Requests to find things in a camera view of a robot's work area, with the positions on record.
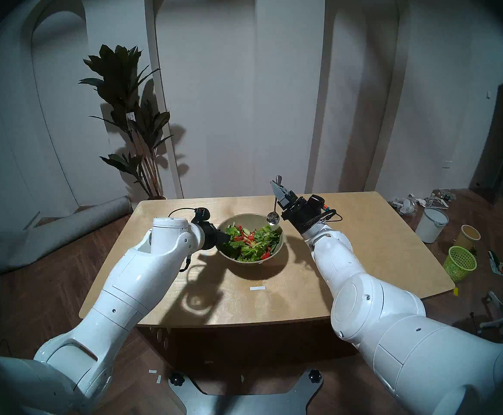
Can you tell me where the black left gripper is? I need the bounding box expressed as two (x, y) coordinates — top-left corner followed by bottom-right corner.
(191, 222), (232, 251)

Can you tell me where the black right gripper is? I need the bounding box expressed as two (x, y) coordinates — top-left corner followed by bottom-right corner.
(270, 180), (326, 236)

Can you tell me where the beige ceramic salad bowl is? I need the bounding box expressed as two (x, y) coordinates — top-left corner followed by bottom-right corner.
(216, 214), (285, 265)

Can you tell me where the metal serving utensil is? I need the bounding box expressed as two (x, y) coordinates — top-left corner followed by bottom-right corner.
(267, 175), (283, 227)

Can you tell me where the green salad with tomato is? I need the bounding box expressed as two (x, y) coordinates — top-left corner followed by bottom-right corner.
(225, 225), (283, 262)

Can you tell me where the pile of litter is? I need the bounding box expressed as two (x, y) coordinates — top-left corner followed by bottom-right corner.
(389, 188), (456, 216)

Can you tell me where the white bin with trash bag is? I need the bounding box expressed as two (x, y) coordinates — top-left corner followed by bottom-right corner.
(415, 207), (450, 244)

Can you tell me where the rolled grey mat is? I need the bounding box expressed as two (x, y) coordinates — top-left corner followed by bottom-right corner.
(0, 196), (133, 275)

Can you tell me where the tall dark green potted plant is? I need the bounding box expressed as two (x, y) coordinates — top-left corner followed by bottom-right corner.
(78, 45), (174, 201)

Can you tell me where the green plastic basket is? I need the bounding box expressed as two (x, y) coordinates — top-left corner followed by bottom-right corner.
(443, 246), (477, 283)

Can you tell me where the tan round bin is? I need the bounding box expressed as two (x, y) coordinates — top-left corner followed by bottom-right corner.
(454, 224), (481, 251)

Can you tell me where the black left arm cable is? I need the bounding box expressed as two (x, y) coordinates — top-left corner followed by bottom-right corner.
(168, 207), (198, 273)

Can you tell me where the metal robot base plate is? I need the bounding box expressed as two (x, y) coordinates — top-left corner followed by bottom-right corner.
(168, 369), (323, 415)

